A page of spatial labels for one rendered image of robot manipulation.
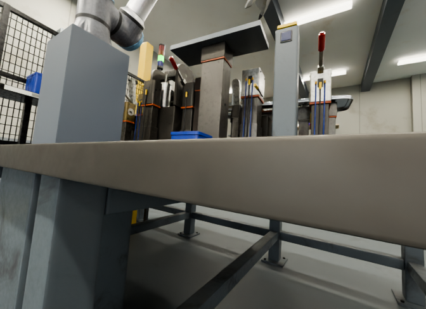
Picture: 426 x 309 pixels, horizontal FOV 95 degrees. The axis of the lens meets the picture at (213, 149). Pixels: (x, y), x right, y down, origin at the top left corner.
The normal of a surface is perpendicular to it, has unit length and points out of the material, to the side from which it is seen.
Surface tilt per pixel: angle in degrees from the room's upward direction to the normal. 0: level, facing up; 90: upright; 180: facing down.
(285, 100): 90
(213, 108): 90
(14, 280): 90
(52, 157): 90
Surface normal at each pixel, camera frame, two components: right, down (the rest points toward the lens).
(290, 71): -0.45, -0.11
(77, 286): 0.84, 0.00
